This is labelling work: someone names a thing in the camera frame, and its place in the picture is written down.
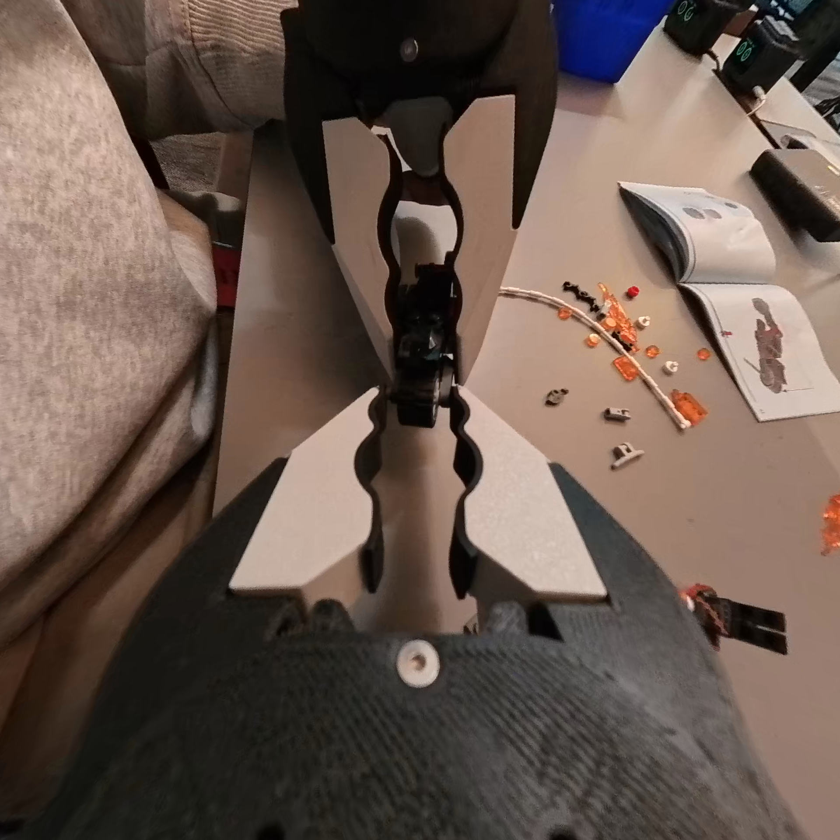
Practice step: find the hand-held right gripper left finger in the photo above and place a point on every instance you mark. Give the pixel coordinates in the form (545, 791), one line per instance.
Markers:
(308, 525)

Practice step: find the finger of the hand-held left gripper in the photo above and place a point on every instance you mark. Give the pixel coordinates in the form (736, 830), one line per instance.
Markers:
(485, 197)
(358, 210)

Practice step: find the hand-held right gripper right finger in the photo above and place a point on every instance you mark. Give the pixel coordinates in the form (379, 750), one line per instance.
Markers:
(531, 525)

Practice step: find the black lego motorcycle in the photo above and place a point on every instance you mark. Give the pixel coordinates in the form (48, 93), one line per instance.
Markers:
(426, 328)

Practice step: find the black lego tire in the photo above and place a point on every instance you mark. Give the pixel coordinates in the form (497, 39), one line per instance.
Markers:
(417, 407)

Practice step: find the blue plastic bin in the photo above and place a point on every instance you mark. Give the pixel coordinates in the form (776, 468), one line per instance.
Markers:
(604, 39)

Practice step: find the instruction booklet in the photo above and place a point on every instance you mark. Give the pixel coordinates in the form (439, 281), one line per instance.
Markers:
(722, 243)

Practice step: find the person's left forearm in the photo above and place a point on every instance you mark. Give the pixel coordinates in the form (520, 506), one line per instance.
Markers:
(197, 65)

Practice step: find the grey lego wing piece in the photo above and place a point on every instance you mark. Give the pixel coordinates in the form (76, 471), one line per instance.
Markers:
(627, 454)

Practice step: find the dark grey small lego piece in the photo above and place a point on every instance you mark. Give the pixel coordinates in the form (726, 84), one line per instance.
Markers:
(556, 396)

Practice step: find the grey lego connector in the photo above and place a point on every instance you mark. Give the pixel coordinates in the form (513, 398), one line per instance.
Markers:
(617, 413)

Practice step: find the orange lego flame piece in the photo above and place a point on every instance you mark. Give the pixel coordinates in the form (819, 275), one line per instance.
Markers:
(617, 321)

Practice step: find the orange rectangular lego tile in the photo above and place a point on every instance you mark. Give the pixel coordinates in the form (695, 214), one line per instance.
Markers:
(627, 367)

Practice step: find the orange lego wedge plates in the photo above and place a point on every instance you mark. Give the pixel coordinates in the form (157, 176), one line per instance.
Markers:
(689, 405)

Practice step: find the long orange lego flame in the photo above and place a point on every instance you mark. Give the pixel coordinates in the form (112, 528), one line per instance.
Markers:
(832, 525)

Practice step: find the person's left hand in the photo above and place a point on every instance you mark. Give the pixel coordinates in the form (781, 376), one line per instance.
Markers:
(426, 190)

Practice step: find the orange flame minifigure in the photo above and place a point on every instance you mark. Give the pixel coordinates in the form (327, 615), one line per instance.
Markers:
(754, 623)

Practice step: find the black charging case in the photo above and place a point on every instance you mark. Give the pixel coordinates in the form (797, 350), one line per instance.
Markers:
(695, 19)
(754, 59)

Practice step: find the person's grey sweater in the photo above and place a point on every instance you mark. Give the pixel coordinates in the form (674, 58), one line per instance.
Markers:
(79, 262)

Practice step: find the black power bank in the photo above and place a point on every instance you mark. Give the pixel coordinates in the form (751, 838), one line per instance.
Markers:
(794, 184)

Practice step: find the grey flat pouch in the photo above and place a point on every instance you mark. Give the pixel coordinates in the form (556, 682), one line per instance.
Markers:
(810, 141)

